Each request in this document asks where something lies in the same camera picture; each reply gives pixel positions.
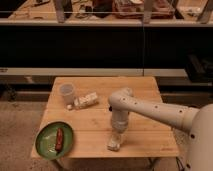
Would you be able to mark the translucent plastic cup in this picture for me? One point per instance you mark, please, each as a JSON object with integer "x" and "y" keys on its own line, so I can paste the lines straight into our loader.
{"x": 67, "y": 92}

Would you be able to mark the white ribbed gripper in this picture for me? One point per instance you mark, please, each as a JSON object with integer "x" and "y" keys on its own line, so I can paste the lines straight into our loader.
{"x": 119, "y": 122}

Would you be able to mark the red sausage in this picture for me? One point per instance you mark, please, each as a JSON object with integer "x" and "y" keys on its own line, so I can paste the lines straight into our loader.
{"x": 59, "y": 140}

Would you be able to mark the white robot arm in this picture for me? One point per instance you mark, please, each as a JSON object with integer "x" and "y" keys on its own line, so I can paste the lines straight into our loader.
{"x": 196, "y": 122}

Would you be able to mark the wooden table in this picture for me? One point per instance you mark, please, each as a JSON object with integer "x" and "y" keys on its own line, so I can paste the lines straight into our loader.
{"x": 146, "y": 141}

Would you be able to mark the green plate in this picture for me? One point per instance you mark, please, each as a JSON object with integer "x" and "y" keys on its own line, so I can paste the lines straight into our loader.
{"x": 46, "y": 140}

